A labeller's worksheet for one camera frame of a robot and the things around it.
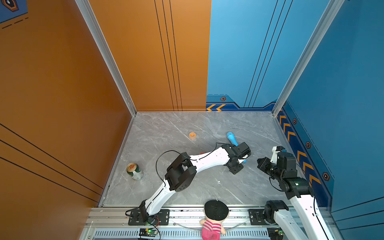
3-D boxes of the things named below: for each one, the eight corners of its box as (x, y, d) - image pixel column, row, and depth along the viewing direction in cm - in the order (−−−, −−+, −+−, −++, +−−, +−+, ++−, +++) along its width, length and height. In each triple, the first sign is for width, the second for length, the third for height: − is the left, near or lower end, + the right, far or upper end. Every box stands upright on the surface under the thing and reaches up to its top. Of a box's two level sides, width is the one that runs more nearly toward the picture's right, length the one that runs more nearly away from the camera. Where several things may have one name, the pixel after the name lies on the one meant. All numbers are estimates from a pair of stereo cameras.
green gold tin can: (132, 181, 88) (124, 173, 79) (135, 171, 91) (128, 162, 83) (142, 181, 87) (136, 173, 79) (144, 171, 91) (139, 162, 82)
